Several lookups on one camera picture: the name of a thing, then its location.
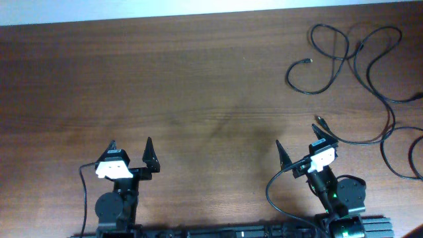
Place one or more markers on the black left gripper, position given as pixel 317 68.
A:
pixel 149 158

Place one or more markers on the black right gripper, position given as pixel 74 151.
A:
pixel 301 170

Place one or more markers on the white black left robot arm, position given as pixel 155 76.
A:
pixel 116 210

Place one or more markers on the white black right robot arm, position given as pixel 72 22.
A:
pixel 342 197

